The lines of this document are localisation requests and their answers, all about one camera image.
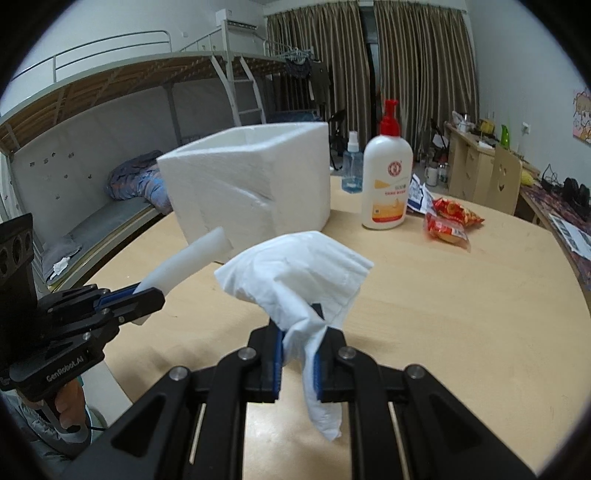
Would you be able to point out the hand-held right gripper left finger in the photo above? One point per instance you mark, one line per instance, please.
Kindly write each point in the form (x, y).
(276, 369)

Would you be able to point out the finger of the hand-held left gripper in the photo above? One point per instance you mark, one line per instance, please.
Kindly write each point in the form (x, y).
(106, 297)
(141, 304)

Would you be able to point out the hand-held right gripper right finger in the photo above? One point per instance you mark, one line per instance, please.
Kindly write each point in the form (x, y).
(330, 369)

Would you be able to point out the white foam strip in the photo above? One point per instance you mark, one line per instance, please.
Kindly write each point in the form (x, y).
(184, 263)

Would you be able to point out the white tissue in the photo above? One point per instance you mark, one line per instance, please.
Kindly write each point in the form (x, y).
(295, 272)

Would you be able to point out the white foam box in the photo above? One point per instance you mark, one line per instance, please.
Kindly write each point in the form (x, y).
(240, 184)

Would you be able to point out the person's left hand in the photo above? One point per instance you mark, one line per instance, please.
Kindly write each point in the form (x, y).
(69, 404)

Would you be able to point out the grey pillow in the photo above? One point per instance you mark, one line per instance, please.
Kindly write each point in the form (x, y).
(57, 251)

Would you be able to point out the blue plaid quilt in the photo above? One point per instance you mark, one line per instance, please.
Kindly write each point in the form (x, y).
(138, 184)

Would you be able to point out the red snack packet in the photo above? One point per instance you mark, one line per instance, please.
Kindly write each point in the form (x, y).
(459, 212)
(445, 230)

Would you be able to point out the white lotion pump bottle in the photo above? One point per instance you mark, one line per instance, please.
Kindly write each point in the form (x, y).
(387, 184)

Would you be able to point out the blue white packet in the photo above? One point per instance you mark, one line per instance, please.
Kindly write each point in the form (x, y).
(418, 194)

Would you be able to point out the blue spray bottle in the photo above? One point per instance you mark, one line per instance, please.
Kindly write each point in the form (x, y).
(351, 170)

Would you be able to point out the white metal bunk bed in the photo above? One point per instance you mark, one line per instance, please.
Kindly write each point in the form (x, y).
(92, 92)

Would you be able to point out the white mug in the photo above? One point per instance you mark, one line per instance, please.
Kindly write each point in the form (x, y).
(431, 176)

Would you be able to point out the black folding chair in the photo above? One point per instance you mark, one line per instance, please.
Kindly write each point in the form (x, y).
(339, 134)

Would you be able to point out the white bunk bed ladder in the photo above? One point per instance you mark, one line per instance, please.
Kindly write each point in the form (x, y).
(247, 92)

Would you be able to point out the light wooden desk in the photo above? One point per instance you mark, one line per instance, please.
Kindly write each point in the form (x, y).
(466, 157)

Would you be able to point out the light wooden chair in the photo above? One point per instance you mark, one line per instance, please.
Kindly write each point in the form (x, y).
(503, 180)

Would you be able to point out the patterned desk mat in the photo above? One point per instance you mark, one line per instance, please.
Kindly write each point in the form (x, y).
(540, 203)

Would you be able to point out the printed magazine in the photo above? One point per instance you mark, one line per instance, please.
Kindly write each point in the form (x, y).
(572, 235)

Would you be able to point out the dark hanging clothes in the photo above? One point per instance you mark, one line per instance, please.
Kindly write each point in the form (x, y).
(307, 76)

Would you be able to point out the green bottle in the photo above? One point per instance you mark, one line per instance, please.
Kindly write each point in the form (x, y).
(507, 137)

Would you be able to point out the white air conditioner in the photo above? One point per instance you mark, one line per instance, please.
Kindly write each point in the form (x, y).
(238, 19)

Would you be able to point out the brown curtain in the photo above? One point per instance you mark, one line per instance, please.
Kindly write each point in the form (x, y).
(425, 74)
(318, 60)

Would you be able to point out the pink cartoon wall poster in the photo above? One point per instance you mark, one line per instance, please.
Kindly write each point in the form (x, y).
(582, 115)

